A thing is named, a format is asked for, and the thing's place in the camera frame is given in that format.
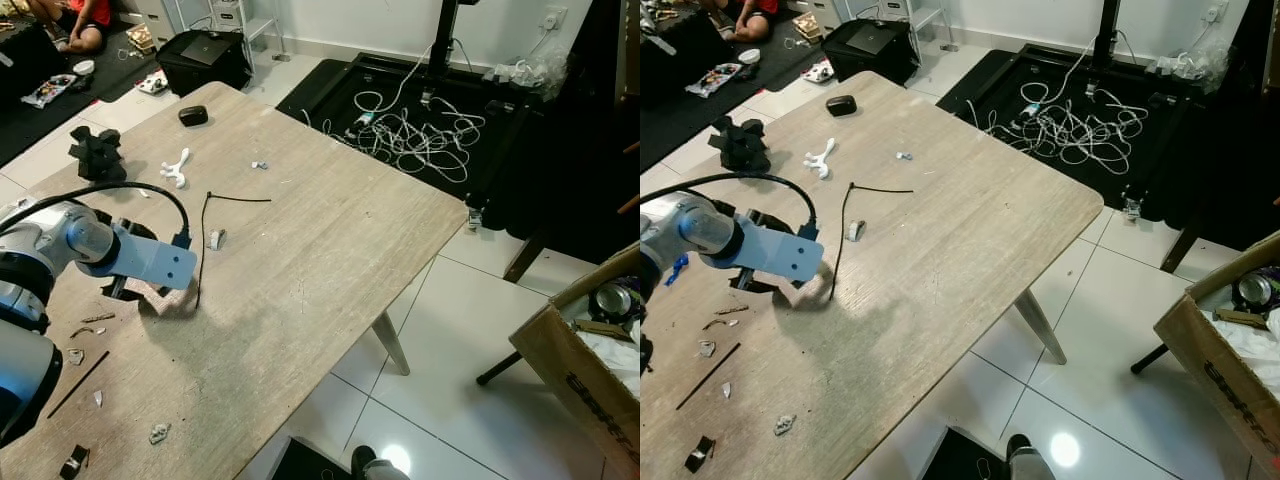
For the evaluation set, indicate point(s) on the brown wood sliver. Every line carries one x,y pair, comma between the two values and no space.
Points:
731,310
97,318

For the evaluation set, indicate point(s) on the blue tape strip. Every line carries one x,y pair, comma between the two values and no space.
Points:
677,270

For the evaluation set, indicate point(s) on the large black furniture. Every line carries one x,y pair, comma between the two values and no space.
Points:
590,120
1245,120

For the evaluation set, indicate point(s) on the grey metal table leg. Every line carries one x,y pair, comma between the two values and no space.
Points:
1042,328
392,345

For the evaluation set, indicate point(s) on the silver drink can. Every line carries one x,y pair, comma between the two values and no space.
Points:
610,300
1253,290

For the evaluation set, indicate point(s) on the light wooden table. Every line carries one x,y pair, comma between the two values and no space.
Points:
950,270
300,270

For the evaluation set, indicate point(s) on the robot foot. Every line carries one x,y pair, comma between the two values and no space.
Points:
1027,462
372,466

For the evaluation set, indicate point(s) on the crumpled black plastic piece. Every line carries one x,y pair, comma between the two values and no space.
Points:
740,145
97,155

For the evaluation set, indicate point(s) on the white plastic bag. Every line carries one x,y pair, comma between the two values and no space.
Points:
615,360
1255,345

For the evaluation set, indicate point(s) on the tray of small parts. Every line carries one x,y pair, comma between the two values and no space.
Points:
713,80
48,91

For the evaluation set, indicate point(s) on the small grey power adapter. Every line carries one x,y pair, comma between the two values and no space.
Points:
475,217
1132,208

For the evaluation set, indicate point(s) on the small white bowl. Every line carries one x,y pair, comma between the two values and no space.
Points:
83,67
749,56

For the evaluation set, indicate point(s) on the dark floor carpet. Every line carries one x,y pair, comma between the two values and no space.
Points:
30,125
680,115

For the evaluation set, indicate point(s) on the brown wooden furniture leg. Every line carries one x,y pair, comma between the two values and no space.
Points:
523,260
1180,252

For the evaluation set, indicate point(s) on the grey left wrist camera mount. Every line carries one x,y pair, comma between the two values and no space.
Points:
150,260
780,252

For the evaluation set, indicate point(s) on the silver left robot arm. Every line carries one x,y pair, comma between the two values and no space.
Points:
675,225
45,240

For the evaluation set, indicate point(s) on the tan wooden floor item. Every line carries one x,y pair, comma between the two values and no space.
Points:
140,38
807,26

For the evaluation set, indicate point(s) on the brown cardboard box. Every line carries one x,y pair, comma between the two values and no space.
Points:
575,390
1215,380

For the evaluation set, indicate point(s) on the small white torn scrap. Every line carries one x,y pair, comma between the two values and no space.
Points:
707,348
75,356

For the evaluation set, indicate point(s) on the small black oval case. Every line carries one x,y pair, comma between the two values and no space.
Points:
841,105
193,115

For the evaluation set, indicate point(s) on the white wall socket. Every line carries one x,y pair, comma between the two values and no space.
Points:
553,20
1216,11

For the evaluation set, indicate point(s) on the curved grey scrap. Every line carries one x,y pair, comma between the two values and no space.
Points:
85,331
718,323

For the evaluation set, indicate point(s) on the black folded tape piece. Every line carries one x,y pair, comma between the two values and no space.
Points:
73,463
700,455

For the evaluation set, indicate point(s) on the white forked plastic piece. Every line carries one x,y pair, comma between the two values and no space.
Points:
822,160
177,170

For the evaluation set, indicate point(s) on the black slanted furniture leg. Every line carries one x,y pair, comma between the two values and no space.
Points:
1150,360
500,368

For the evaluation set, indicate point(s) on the white red floor item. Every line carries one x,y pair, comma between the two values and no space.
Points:
152,83
818,72

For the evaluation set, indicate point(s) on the crumpled grey paper ball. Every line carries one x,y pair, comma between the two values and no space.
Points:
785,425
160,433

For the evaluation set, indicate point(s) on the black floor mat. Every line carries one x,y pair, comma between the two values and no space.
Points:
330,95
985,85

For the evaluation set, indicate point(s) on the seated person red shirt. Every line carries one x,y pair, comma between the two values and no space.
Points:
85,20
750,15

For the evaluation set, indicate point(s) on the black stand pole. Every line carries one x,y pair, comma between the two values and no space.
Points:
1105,35
445,40

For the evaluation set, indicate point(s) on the thin black stick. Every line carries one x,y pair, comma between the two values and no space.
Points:
78,384
708,376

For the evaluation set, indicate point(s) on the clear crumpled plastic bag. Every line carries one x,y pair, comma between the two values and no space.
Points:
535,72
1195,65

